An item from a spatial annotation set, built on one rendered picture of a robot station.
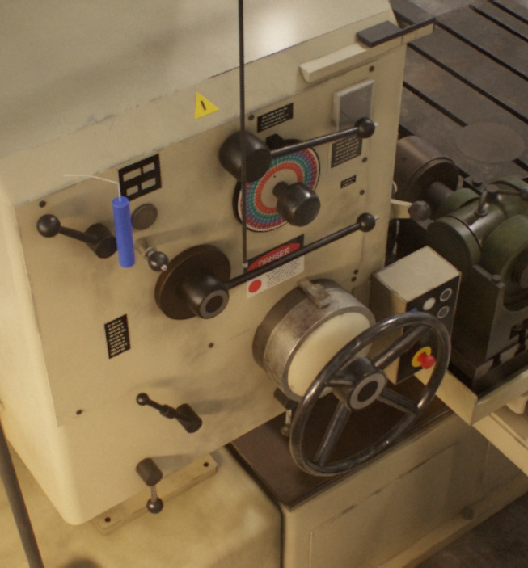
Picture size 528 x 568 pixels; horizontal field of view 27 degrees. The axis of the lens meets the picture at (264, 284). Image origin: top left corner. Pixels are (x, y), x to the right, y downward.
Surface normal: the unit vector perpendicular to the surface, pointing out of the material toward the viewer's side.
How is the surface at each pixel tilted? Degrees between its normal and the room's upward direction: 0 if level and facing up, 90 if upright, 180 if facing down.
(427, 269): 0
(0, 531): 0
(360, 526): 90
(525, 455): 90
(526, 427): 0
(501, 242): 36
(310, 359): 72
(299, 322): 31
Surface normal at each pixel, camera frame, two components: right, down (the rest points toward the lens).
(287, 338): -0.62, -0.16
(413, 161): -0.29, -0.54
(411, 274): 0.00, -0.73
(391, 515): 0.58, 0.56
